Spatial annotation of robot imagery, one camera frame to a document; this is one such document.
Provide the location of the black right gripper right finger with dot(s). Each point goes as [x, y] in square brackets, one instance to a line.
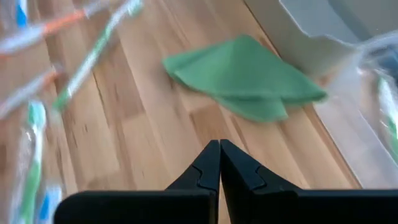
[280, 205]

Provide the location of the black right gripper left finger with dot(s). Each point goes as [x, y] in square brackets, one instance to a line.
[186, 205]

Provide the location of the clear plastic bin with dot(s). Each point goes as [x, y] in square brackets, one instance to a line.
[351, 140]

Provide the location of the green cloth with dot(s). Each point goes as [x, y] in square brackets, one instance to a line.
[242, 77]

